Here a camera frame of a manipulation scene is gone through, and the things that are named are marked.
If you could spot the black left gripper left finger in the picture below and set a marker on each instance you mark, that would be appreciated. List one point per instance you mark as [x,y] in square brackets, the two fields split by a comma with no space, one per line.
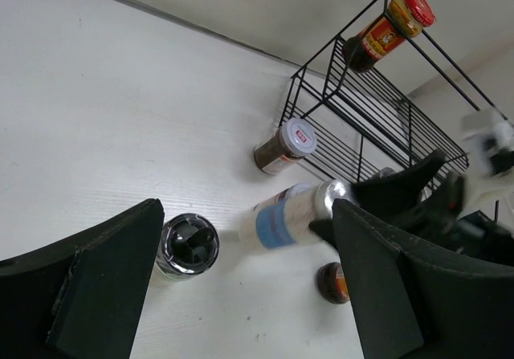
[81,297]

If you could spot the white lid brown spice jar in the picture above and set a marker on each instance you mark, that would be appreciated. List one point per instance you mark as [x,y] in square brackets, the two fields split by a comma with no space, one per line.
[291,142]

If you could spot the red lid sauce jar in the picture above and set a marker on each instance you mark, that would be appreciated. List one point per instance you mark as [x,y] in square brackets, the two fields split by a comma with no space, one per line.
[402,19]
[331,283]

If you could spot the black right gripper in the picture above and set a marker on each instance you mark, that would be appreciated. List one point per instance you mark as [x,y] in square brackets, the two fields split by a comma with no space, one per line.
[393,202]

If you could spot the silver lid blue label bottle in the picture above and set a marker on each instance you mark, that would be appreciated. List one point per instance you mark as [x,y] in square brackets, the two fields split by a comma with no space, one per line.
[286,224]

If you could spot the black grinder cap spice bottle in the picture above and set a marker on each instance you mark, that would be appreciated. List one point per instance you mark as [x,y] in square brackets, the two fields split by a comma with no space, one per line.
[189,247]

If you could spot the black wire rack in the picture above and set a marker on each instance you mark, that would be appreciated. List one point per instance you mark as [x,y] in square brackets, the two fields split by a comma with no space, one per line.
[363,121]

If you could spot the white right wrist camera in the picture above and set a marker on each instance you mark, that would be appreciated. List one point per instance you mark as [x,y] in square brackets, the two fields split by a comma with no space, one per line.
[488,142]

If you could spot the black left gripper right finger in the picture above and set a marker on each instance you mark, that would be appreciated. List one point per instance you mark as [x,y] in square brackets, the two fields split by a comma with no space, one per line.
[414,299]

